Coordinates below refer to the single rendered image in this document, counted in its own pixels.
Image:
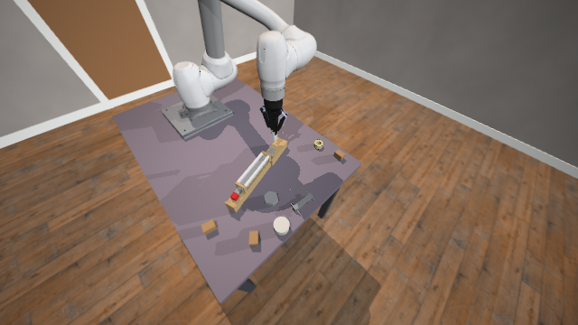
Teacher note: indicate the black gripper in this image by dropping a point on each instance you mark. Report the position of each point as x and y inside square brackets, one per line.
[271, 111]

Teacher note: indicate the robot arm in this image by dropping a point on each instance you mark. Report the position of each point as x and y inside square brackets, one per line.
[279, 52]

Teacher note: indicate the white cylinder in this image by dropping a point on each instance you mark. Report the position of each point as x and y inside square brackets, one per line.
[281, 225]

